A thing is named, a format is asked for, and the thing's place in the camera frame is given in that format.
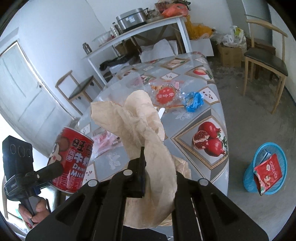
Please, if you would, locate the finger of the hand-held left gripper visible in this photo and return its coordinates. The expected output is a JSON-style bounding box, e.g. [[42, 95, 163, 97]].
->
[[34, 161, 64, 186]]

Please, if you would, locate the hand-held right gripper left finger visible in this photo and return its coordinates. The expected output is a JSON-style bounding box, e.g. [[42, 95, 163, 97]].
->
[[25, 146, 147, 241]]

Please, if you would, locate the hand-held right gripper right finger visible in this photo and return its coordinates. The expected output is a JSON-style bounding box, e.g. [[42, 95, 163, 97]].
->
[[172, 172, 269, 241]]

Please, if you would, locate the red milk can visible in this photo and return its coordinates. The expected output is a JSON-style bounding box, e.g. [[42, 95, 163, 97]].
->
[[47, 127, 94, 194]]

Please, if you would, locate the beige cloth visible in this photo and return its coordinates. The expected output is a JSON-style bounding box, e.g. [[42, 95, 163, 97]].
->
[[91, 90, 192, 229]]

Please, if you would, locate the pink clear wrapper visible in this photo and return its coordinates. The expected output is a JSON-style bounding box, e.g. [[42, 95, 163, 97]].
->
[[92, 131, 123, 158]]

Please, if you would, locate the blue plastic basket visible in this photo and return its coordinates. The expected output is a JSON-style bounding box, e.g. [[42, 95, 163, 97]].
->
[[243, 142, 288, 195]]

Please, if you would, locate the clear wrapper red label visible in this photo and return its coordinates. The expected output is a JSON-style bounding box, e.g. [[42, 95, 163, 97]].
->
[[148, 80, 185, 108]]

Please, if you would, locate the red snack bag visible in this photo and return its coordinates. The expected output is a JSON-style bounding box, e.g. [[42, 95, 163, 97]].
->
[[254, 153, 282, 196]]

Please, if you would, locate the blue white toothpaste box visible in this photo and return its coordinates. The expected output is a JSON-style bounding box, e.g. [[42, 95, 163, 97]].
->
[[259, 149, 272, 163]]

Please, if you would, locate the blue plastic wrapper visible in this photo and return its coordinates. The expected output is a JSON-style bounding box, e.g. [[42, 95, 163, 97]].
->
[[183, 91, 204, 113]]

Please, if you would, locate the clear plastic bag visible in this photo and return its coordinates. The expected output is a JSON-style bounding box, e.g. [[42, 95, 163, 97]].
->
[[109, 70, 145, 107]]

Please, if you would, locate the person's left hand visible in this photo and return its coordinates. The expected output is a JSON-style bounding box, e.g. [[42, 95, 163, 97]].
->
[[18, 198, 50, 227]]

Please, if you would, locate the white door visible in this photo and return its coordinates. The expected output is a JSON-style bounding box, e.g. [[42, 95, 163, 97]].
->
[[0, 40, 75, 154]]

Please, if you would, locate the wooden chair dark seat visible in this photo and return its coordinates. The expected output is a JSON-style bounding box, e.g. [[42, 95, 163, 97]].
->
[[55, 70, 103, 115], [243, 15, 288, 114]]

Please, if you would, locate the fruit print tablecloth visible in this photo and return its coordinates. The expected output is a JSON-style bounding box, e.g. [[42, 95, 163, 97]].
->
[[74, 51, 230, 200]]

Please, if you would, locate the white foam sheet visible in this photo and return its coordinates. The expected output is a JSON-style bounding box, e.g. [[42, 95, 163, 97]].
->
[[141, 40, 183, 63]]

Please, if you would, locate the small brown cardboard box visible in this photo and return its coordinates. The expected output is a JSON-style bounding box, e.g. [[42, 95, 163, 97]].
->
[[114, 42, 130, 56]]

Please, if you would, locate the clear plastic container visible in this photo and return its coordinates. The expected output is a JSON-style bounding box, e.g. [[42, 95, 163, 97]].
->
[[92, 31, 113, 47]]

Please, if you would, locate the white cardboard box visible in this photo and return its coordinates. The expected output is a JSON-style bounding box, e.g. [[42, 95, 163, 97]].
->
[[190, 38, 214, 57]]

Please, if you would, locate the white side table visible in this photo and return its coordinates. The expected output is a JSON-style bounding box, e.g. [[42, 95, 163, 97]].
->
[[81, 16, 191, 88]]

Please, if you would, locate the silver rice cooker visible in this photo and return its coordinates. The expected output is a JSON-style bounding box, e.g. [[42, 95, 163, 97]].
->
[[116, 8, 147, 29]]

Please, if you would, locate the yellow plastic bag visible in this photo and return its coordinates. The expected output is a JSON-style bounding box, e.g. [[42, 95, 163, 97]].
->
[[185, 15, 215, 40]]

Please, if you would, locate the white plastic bag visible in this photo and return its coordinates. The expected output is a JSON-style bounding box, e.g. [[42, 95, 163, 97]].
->
[[216, 25, 246, 48]]

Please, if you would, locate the pile of food packets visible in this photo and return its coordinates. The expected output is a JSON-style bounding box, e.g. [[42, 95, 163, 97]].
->
[[147, 1, 167, 19]]

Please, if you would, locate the orange plastic bag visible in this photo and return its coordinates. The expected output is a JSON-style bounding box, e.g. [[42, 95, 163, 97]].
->
[[162, 3, 189, 18]]

